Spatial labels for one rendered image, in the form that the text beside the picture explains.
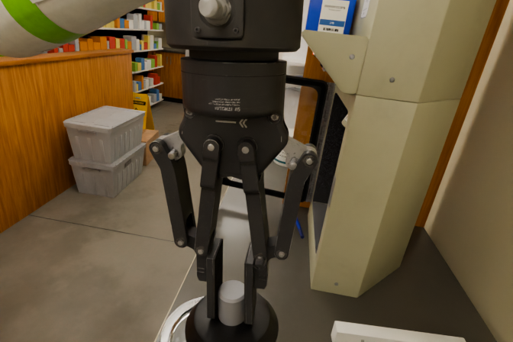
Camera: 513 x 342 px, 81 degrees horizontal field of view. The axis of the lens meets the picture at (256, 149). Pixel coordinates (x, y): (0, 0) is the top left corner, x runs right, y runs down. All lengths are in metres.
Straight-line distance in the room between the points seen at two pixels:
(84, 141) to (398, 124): 2.52
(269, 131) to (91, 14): 0.30
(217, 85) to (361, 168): 0.48
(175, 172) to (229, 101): 0.09
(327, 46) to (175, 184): 0.40
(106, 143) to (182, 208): 2.47
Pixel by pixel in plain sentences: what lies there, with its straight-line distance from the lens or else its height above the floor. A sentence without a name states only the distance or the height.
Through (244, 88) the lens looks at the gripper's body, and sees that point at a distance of 0.19.
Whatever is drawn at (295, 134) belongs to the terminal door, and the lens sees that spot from 0.93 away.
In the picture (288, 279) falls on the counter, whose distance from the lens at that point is 0.82.
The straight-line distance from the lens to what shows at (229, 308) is 0.31.
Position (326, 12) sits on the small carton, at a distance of 0.66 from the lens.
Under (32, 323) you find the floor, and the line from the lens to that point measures 2.10.
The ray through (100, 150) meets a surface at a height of 0.45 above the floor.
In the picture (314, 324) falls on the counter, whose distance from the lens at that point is 0.75.
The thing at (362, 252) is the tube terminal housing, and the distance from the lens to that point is 0.74.
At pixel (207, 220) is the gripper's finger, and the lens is 0.26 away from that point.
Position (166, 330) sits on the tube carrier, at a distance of 0.42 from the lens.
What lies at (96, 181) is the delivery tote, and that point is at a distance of 2.94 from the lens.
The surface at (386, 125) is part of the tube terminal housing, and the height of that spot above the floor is 1.36.
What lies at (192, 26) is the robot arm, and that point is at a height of 1.50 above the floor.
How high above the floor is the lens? 1.50
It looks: 21 degrees down
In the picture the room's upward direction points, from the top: 7 degrees clockwise
